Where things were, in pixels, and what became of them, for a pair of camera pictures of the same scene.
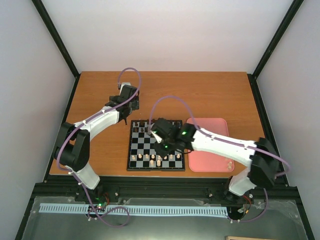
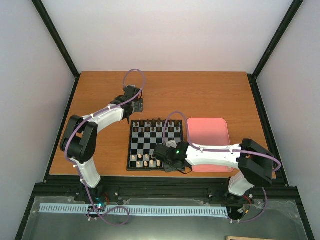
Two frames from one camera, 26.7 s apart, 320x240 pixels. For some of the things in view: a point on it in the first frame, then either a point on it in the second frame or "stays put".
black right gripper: x=161 y=151 → x=168 y=168
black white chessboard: x=142 y=155 stays put
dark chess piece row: x=143 y=126 stays put
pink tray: x=203 y=162 stays put
